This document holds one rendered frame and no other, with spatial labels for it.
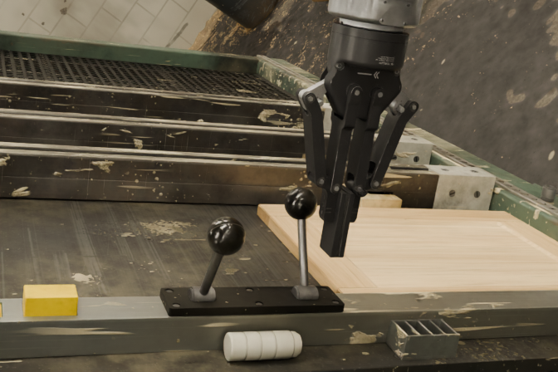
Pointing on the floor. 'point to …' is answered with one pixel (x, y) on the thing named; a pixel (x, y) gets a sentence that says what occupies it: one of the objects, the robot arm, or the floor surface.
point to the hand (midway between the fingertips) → (336, 221)
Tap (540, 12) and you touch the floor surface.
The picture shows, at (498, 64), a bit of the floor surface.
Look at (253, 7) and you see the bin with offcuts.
